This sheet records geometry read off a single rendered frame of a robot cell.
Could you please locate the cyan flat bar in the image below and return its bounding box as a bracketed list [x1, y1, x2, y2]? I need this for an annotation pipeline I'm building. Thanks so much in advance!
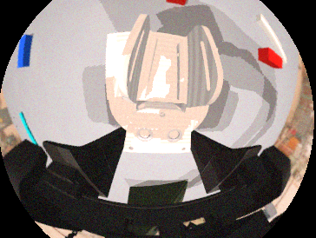
[20, 112, 38, 146]

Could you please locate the red cube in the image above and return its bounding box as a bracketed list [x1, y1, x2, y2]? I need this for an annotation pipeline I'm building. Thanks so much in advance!
[166, 0, 186, 6]

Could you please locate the white flat bar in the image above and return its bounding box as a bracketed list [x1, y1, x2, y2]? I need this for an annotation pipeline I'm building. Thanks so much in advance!
[256, 14, 286, 65]

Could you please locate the blue rectangular block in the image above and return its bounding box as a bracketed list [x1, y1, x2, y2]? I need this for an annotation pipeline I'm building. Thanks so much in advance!
[17, 34, 32, 69]

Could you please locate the red rectangular bar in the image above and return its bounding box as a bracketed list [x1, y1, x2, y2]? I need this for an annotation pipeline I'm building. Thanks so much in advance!
[257, 48, 282, 69]

